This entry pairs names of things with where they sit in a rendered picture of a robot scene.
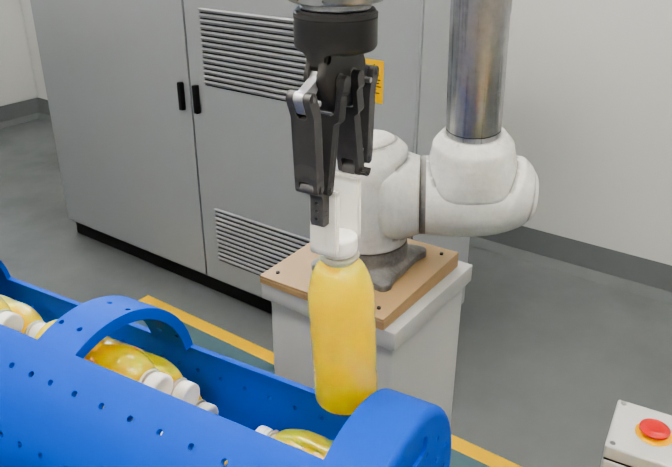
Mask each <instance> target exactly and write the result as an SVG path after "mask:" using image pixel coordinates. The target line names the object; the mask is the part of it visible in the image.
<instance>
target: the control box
mask: <svg viewBox="0 0 672 467"><path fill-rule="evenodd" d="M647 418H652V419H657V420H659V421H662V422H663V423H665V424H666V425H667V426H668V427H669V428H670V430H671V434H670V437H669V438H667V439H665V440H656V439H652V438H650V437H648V436H646V435H645V434H643V433H642V431H641V430H640V428H639V424H640V422H641V421H642V420H643V419H647ZM600 467H672V416H671V415H668V414H664V413H661V412H658V411H655V410H651V409H648V408H645V407H642V406H638V405H635V404H632V403H629V402H625V401H622V400H618V402H617V405H616V409H615V412H614V416H613V419H612V422H611V426H610V429H609V433H608V436H607V439H606V443H605V447H604V451H603V457H602V461H601V466H600Z"/></svg>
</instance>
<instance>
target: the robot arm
mask: <svg viewBox="0 0 672 467"><path fill-rule="evenodd" d="M288 1H289V2H292V3H295V4H300V6H297V7H296V8H295V10H294V11H293V31H294V46H295V48H296V49H297V50H298V51H300V52H302V53H303V54H304V55H305V57H306V64H305V70H304V75H303V80H304V84H303V85H302V86H301V87H300V89H299V90H298V91H295V90H288V91H287V93H286V98H285V99H286V103H287V106H288V110H289V113H290V116H291V131H292V147H293V163H294V179H295V190H296V191H298V192H303V193H307V194H309V195H310V251H311V252H313V253H317V254H321V255H324V256H328V257H332V258H337V257H338V256H339V228H346V229H350V230H353V231H354V232H355V233H356V234H357V238H358V247H357V250H358V251H359V254H360V256H359V258H360V259H361V260H362V261H363V263H364V264H365V266H366V267H367V269H368V271H369V273H370V276H371V279H372V282H373V286H374V289H375V290H377V291H379V292H387V291H389V290H391V288H392V286H393V284H394V282H395V281H396V280H397V279H398V278H400V277H401V276H402V275H403V274H404V273H405V272H406V271H407V270H408V269H409V268H410V267H411V266H412V265H414V264H415V263H416V262H417V261H418V260H420V259H422V258H424V257H426V255H427V250H426V248H425V247H423V246H420V245H414V244H409V243H407V238H408V237H411V236H414V235H418V234H419V233H420V234H430V235H438V236H455V237H472V236H489V235H495V234H500V233H504V232H507V231H510V230H513V229H516V228H518V227H521V226H523V225H524V224H525V223H526V222H527V221H528V220H530V219H531V218H532V217H533V215H534V213H535V210H536V206H537V202H538V194H539V180H538V176H537V174H536V172H535V170H534V167H533V166H532V164H531V163H530V162H529V161H528V160H527V159H526V158H525V157H523V156H516V150H515V142H514V140H513V139H512V137H511V136H510V135H509V134H508V133H507V132H506V130H505V129H504V128H503V127H502V117H503V104H504V92H505V79H506V67H507V54H508V42H509V29H510V17H511V13H512V1H513V0H450V22H449V51H448V81H447V110H446V127H444V128H443V129H442V130H441V131H440V132H439V133H438V134H437V135H436V137H435V138H434V139H433V143H432V147H431V151H430V155H424V156H421V155H418V154H415V153H412V152H409V151H408V147H407V144H406V143H405V142H404V141H403V140H401V139H400V138H399V137H398V136H396V135H394V134H391V133H389V132H387V131H384V130H374V112H375V92H376V85H377V80H378V75H379V66H377V65H369V64H366V62H365V57H364V54H366V53H369V52H371V51H373V50H374V49H375V48H376V47H377V43H378V10H376V8H375V7H374V6H372V4H375V3H379V2H382V1H383V0H288ZM320 110H321V111H328V112H332V113H327V112H321V111H320ZM420 189H421V191H420Z"/></svg>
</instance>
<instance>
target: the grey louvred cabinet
mask: <svg viewBox="0 0 672 467"><path fill-rule="evenodd" d="M30 3H31V9H32V14H33V20H34V26H35V31H36V37H37V42H38V48H39V54H40V59H41V65H42V71H43V76H44V82H45V88H46V93H47V99H48V104H49V110H50V116H51V121H52V127H53V133H54V138H55V144H56V149H57V155H58V161H59V166H60V172H61V178H62V183H63V189H64V195H65V200H66V206H67V211H68V217H69V218H70V219H72V220H73V221H75V222H76V225H77V231H78V233H80V234H83V235H85V236H88V237H90V238H92V239H95V240H97V241H99V242H102V243H104V244H107V245H109V246H111V247H114V248H116V249H119V250H121V251H123V252H126V253H128V254H130V255H133V256H135V257H138V258H140V259H142V260H145V261H147V262H149V263H152V264H154V265H157V266H159V267H161V268H164V269H166V270H168V271H171V272H173V273H176V274H178V275H180V276H183V277H185V278H187V279H190V280H192V281H195V282H197V283H199V284H202V285H204V286H206V287H209V288H211V289H214V290H216V291H218V292H221V293H223V294H226V295H228V296H230V297H233V298H235V299H237V300H240V301H242V302H245V303H247V304H249V305H252V306H254V307H256V308H259V309H261V310H264V311H266V312H268V313H271V314H272V304H271V301H269V300H266V299H264V298H262V284H261V282H260V275H261V274H262V273H264V272H266V271H267V270H269V269H270V268H272V267H273V266H275V265H276V264H278V263H279V262H281V261H282V260H284V259H285V258H287V257H289V256H290V255H292V254H293V253H295V252H296V251H298V250H299V249H301V248H302V247H304V246H305V245H307V244H308V243H310V195H309V194H307V193H303V192H298V191H296V190H295V179H294V163H293V147H292V131H291V116H290V113H289V110H288V106H287V103H286V99H285V98H286V93H287V91H288V90H295V91H298V90H299V89H300V87H301V86H302V85H303V84H304V80H303V75H304V70H305V64H306V57H305V55H304V54H303V53H302V52H300V51H298V50H297V49H296V48H295V46H294V31H293V11H294V10H295V8H296V7H297V6H300V4H295V3H292V2H289V1H288V0H30ZM372 6H374V7H375V8H376V10H378V43H377V47H376V48H375V49H374V50H373V51H371V52H369V53H366V54H364V57H365V62H366V64H369V65H377V66H379V75H378V80H377V85H376V92H375V112H374V130H384V131H387V132H389V133H391V134H394V135H396V136H398V137H399V138H400V139H401V140H403V141H404V142H405V143H406V144H407V147H408V151H409V152H412V153H415V154H418V155H421V156H424V155H430V151H431V147H432V143H433V139H434V138H435V137H436V135H437V134H438V133H439V132H440V131H441V130H442V129H443V128H444V127H446V110H447V81H448V51H449V22H450V0H383V1H382V2H379V3H375V4H372Z"/></svg>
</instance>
